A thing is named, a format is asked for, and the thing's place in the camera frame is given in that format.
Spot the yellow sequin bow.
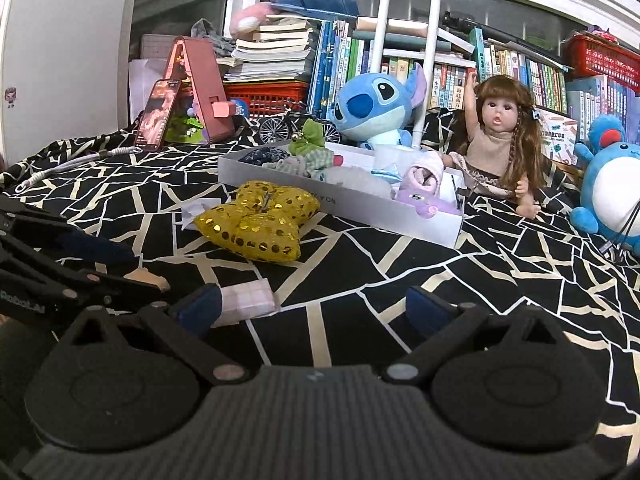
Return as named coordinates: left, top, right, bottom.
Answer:
left=192, top=180, right=321, bottom=264

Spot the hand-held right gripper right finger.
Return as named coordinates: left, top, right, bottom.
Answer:
left=382, top=285, right=561, bottom=386

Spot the white cable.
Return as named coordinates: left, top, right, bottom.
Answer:
left=15, top=146, right=143, bottom=192

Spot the pink plush toy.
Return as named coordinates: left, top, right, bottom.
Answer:
left=229, top=2, right=273, bottom=36

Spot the smartphone with lit screen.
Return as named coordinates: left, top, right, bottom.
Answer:
left=134, top=78, right=182, bottom=152

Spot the green plaid cloth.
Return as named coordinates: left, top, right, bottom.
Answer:
left=262, top=150, right=336, bottom=181

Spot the row of upright books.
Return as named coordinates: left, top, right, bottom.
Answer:
left=306, top=20, right=640, bottom=136

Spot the grey grid box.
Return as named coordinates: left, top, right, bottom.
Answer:
left=140, top=34, right=181, bottom=61

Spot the blue folder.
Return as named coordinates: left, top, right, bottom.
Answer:
left=267, top=0, right=361, bottom=21

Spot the small purple plush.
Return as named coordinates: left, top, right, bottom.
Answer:
left=392, top=187, right=456, bottom=220

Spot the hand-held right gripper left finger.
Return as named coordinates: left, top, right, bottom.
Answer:
left=62, top=282, right=250, bottom=386

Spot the pale pink sock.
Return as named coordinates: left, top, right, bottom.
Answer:
left=400, top=151, right=446, bottom=196

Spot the black folded tripod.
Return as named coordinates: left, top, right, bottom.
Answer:
left=441, top=10, right=501, bottom=36

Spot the miniature black bicycle model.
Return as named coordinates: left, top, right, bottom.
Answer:
left=257, top=100, right=341, bottom=146

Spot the white cardboard box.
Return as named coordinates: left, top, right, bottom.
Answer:
left=217, top=141, right=466, bottom=249

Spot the long-haired baby doll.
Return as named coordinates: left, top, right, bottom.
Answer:
left=440, top=71, right=546, bottom=220

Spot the white fluffy cloth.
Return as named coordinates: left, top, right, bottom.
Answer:
left=320, top=165, right=393, bottom=200

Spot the blue alien plush toy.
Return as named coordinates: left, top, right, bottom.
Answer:
left=327, top=62, right=428, bottom=151

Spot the crumpled white paper piece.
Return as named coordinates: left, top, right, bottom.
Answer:
left=179, top=197, right=226, bottom=231

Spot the printed cardboard box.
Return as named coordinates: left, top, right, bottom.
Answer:
left=535, top=107, right=581, bottom=166

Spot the pink triangular house model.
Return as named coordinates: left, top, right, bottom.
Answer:
left=162, top=36, right=238, bottom=146

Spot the stack of flat books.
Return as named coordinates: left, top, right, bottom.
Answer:
left=217, top=12, right=318, bottom=83

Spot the lime green scrunchie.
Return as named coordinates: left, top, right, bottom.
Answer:
left=287, top=119, right=328, bottom=157

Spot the white pipe frame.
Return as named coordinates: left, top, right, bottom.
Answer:
left=367, top=0, right=446, bottom=151

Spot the round blue white plush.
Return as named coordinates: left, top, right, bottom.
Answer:
left=570, top=114, right=640, bottom=256

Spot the black geometric patterned blanket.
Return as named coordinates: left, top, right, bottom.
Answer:
left=0, top=107, right=640, bottom=461

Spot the thin black cable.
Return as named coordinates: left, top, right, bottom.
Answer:
left=600, top=205, right=640, bottom=266

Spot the white paper bag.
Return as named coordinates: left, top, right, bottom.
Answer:
left=128, top=58, right=168, bottom=116

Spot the blue floral drawstring pouch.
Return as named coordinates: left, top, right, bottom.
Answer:
left=237, top=146, right=291, bottom=166

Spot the small pink checkered pad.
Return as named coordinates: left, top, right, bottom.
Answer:
left=212, top=279, right=281, bottom=328

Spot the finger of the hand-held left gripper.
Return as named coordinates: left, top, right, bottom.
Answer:
left=0, top=240, right=168, bottom=311
left=0, top=195, right=142, bottom=268

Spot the red plastic basket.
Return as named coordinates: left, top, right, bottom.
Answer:
left=222, top=81, right=311, bottom=120
left=562, top=32, right=640, bottom=93

